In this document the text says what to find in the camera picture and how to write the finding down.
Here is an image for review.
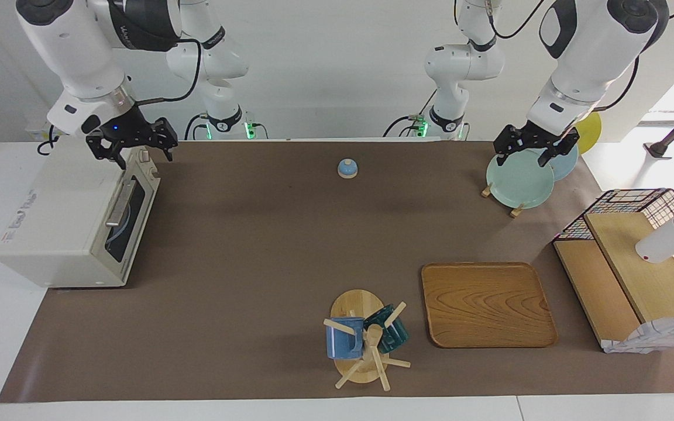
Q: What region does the blue mug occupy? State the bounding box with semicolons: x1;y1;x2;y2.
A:
325;316;367;360

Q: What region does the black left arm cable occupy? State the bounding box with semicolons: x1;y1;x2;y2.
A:
487;0;674;113

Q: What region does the white wall socket box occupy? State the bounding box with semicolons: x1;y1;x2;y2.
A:
25;117;60;144

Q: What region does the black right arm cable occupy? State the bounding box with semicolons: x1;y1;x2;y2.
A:
135;37;204;107

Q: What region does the beige toaster oven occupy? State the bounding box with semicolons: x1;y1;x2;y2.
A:
0;135;161;289

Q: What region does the yellow plate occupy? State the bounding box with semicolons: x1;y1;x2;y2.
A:
571;111;603;155

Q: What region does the wooden two-tier shelf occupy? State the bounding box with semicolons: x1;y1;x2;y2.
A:
552;188;674;355

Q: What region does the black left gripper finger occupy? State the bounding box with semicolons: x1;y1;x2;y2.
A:
493;124;520;169
538;130;581;171

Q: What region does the dark green mug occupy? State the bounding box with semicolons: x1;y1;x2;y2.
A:
363;303;411;354

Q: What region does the white bottle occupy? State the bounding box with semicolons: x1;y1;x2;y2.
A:
635;199;674;264

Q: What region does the light blue racked plate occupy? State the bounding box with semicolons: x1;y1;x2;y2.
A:
542;143;580;182

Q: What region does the wooden mug tree stand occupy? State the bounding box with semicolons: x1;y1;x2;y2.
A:
322;288;412;392

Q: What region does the glass oven door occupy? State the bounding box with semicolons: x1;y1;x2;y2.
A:
103;159;161;282

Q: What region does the rectangular wooden tray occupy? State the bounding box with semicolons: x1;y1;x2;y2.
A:
421;261;559;350

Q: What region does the wooden plate rack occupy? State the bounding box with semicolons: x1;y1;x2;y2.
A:
480;181;527;219

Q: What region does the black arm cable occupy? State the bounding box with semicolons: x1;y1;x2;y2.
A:
487;0;674;113
135;37;204;107

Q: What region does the pale green plate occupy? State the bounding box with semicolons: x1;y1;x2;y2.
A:
485;149;556;211

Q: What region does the brown table mat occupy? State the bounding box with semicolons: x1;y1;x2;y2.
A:
0;140;674;403

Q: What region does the black wire mesh panel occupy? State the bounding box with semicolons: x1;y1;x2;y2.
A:
552;188;674;294

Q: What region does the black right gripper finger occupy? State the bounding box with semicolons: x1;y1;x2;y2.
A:
85;134;130;171
153;118;179;163

